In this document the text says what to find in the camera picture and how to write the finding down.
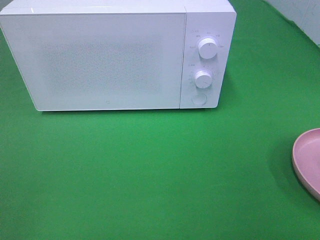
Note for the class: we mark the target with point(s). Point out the round white door release button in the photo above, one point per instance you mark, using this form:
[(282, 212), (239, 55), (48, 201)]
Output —
[(199, 99)]

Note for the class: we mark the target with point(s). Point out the white microwave door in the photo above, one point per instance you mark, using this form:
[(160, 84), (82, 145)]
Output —
[(72, 62)]

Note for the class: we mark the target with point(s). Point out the pink round plate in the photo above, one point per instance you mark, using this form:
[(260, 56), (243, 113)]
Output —
[(306, 160)]

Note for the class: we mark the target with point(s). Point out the lower white microwave knob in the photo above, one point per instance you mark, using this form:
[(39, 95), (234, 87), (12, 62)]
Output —
[(203, 79)]

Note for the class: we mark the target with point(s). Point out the white microwave knob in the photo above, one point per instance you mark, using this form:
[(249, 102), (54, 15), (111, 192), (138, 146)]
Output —
[(207, 47), (203, 79)]

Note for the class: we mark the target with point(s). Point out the green table cloth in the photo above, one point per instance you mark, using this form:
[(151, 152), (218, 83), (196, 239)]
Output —
[(197, 174)]

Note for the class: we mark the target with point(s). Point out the upper white microwave knob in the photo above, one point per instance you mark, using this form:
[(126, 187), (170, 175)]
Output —
[(207, 47)]

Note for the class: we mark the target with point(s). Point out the white microwave oven body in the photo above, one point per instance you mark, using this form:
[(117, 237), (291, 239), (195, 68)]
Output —
[(215, 18)]

